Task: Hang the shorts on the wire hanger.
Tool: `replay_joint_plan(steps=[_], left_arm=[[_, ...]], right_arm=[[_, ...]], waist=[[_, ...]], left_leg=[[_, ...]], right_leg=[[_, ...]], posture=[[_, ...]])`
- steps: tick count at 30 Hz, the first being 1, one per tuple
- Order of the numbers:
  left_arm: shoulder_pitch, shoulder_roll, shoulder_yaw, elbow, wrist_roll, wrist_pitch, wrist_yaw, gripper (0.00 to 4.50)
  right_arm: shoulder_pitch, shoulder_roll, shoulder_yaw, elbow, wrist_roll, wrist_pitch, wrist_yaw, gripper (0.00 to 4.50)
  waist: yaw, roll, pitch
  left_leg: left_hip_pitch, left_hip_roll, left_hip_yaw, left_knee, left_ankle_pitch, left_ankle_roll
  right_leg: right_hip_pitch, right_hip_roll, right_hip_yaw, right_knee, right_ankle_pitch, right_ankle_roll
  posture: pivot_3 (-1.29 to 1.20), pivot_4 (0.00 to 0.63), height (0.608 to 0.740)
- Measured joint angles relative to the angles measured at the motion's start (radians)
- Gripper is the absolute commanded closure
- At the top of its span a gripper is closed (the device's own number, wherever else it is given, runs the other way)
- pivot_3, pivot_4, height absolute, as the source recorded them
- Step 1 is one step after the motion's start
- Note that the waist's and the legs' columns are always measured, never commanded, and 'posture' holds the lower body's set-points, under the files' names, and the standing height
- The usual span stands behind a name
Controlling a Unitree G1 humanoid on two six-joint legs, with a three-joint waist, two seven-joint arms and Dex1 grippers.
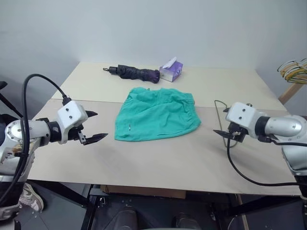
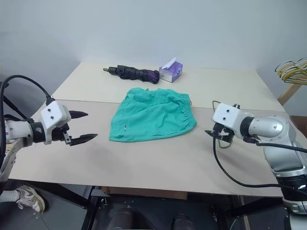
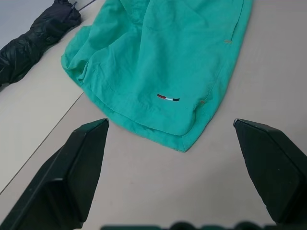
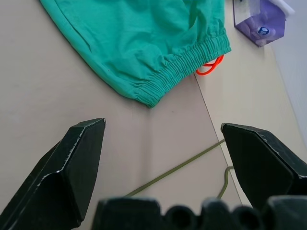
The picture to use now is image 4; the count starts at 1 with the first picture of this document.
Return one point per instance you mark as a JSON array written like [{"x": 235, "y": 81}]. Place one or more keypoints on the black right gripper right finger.
[{"x": 261, "y": 163}]

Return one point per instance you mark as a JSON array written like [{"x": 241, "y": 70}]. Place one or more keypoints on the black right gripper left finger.
[{"x": 60, "y": 172}]

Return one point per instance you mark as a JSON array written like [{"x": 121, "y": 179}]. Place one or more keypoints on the green shorts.
[{"x": 134, "y": 38}]

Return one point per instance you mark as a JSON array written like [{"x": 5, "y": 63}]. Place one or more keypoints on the purple tissue box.
[{"x": 261, "y": 26}]

